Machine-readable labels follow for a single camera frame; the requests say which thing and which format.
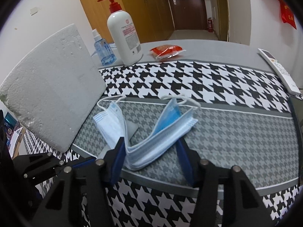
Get blue face mask stack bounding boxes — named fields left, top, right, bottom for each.
left=93, top=94, right=201, bottom=171

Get blue boxes on shelf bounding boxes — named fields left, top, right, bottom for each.
left=4, top=112, right=26, bottom=159

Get white styrofoam box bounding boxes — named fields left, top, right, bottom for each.
left=1, top=24, right=106, bottom=153

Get houndstooth table mat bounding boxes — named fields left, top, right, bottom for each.
left=24, top=60, right=302, bottom=226

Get small blue spray bottle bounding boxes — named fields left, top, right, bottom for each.
left=92, top=29, right=117, bottom=66

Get black tablet device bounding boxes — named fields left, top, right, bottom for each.
left=288, top=96, right=303, bottom=132

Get white lotion pump bottle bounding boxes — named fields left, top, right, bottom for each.
left=97, top=0, right=143, bottom=66

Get red snack packet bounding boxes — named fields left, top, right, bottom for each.
left=149, top=45, right=185, bottom=61

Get white remote control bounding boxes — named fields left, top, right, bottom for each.
left=258, top=48, right=300, bottom=95

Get wooden wardrobe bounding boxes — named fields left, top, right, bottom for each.
left=80, top=0, right=175, bottom=43

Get red fire extinguisher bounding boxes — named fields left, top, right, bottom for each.
left=208, top=17, right=214, bottom=33

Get dark brown entrance door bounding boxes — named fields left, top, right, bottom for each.
left=169, top=0, right=207, bottom=30

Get red hanging banner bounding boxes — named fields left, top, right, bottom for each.
left=278, top=0, right=297, bottom=29

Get side wooden door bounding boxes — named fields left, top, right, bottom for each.
left=217, top=0, right=230, bottom=42

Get white wall switch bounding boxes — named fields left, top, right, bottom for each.
left=30, top=7, right=38, bottom=16

